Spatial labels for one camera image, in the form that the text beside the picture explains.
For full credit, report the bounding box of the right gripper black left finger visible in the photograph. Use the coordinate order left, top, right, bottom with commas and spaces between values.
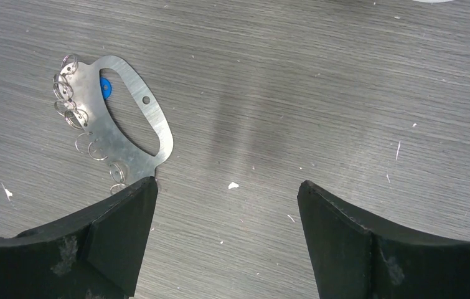
0, 177, 158, 298

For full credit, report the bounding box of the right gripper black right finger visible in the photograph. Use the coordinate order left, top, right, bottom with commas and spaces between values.
297, 181, 470, 298

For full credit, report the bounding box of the blue key tag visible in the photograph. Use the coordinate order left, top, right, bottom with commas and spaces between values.
100, 77, 112, 100

